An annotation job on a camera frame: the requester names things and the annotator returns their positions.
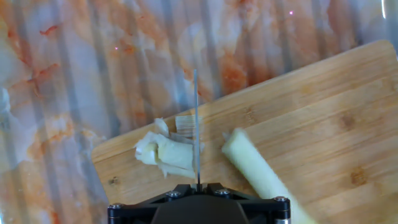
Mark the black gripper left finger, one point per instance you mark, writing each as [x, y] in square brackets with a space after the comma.
[136, 213]

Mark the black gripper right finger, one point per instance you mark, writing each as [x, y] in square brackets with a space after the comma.
[267, 211]

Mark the long scallion stalk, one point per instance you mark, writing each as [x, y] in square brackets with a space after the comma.
[255, 165]

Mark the steel kitchen knife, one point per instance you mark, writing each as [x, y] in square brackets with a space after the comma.
[195, 93]

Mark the cut white scallion chunk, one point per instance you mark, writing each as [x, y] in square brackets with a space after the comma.
[174, 152]

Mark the wooden cutting board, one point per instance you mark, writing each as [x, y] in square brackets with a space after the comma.
[311, 124]

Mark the translucent scallion skin piece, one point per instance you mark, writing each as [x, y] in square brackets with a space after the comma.
[185, 124]

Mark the orange marble pattern mat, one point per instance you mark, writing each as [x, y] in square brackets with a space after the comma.
[77, 77]

